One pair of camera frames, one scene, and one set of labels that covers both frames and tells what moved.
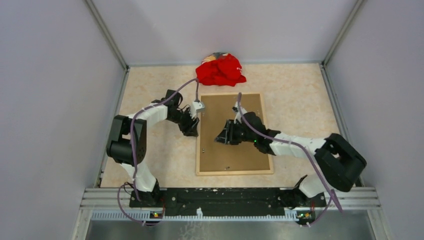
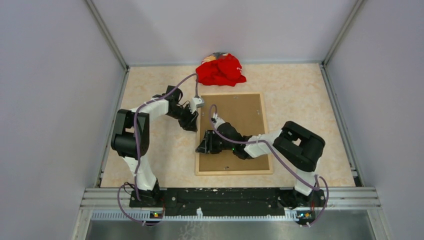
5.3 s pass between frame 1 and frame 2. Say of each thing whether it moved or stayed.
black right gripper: moved
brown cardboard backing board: stayed
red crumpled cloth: stayed
